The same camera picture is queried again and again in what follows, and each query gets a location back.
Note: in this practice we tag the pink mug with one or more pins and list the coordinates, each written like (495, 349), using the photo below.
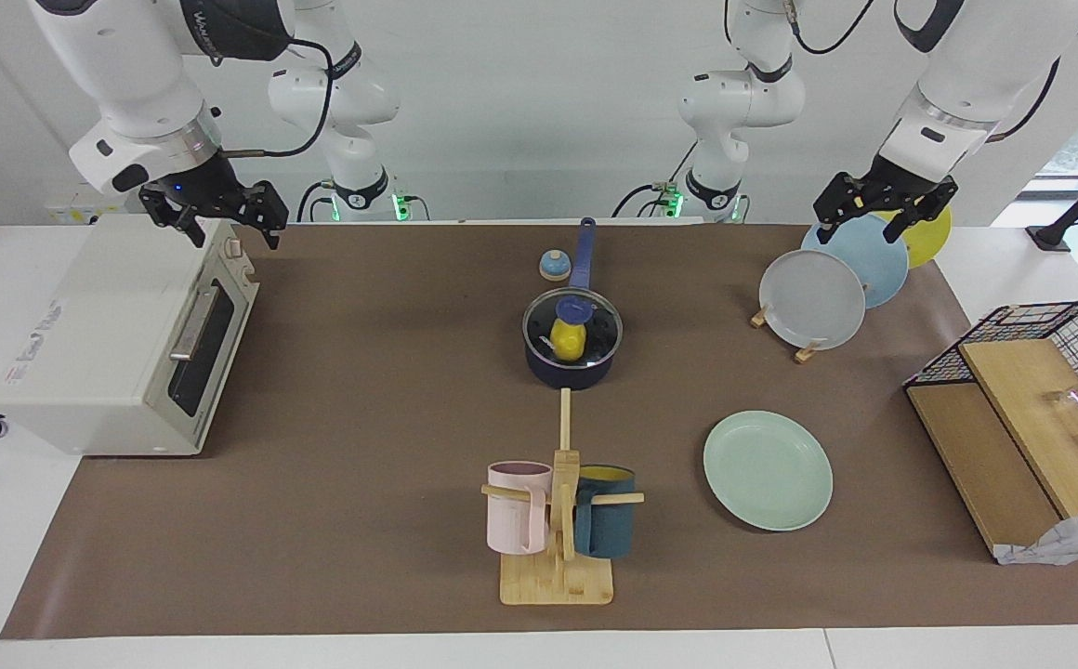
(513, 516)

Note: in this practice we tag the dark teal mug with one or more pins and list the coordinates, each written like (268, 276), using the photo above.
(609, 530)

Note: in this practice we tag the white toaster oven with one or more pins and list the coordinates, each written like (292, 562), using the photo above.
(93, 325)

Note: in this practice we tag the light blue plate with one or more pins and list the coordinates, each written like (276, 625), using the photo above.
(874, 265)

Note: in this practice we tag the dark blue saucepan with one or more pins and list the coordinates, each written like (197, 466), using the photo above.
(576, 373)

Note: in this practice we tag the yellow plate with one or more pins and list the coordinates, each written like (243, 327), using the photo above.
(931, 243)

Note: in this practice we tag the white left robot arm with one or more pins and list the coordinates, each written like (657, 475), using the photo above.
(966, 74)

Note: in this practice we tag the white power strip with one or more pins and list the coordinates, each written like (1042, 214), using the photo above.
(70, 212)

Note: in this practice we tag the wooden plate rack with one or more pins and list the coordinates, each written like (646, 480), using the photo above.
(807, 352)

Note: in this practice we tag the grey plate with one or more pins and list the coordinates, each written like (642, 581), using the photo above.
(813, 302)

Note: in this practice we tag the glass lid with blue knob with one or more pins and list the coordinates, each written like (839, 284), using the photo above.
(595, 321)

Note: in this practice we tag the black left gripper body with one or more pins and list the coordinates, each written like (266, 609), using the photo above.
(883, 186)

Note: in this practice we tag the brown table mat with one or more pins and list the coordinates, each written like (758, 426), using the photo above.
(362, 418)

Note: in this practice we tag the yellow lemon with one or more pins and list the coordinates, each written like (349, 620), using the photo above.
(567, 342)

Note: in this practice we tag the wooden mug tree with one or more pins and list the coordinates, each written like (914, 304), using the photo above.
(558, 581)

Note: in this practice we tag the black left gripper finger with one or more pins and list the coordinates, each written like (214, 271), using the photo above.
(826, 225)
(909, 216)

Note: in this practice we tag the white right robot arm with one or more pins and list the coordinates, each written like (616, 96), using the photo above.
(130, 65)

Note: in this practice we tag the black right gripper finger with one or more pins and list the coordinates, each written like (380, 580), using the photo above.
(273, 214)
(190, 227)

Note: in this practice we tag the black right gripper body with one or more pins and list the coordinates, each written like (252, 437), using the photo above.
(209, 190)

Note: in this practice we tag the dark wooden shelf board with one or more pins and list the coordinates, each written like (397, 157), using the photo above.
(976, 455)

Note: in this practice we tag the white patterned paper bag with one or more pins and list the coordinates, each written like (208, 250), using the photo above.
(1069, 539)

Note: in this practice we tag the mint green plate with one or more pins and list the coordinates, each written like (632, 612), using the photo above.
(767, 469)

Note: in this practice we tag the light wooden shelf board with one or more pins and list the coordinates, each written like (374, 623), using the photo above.
(1031, 418)

